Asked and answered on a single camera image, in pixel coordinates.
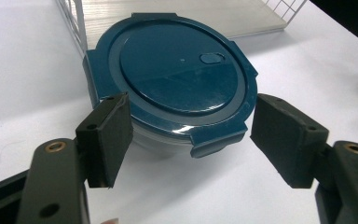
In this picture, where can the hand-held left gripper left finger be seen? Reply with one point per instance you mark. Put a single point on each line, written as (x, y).
(105, 143)

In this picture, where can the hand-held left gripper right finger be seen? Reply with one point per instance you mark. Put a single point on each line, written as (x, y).
(289, 140)

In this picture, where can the round container with blue lid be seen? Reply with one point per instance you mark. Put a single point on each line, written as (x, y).
(174, 77)

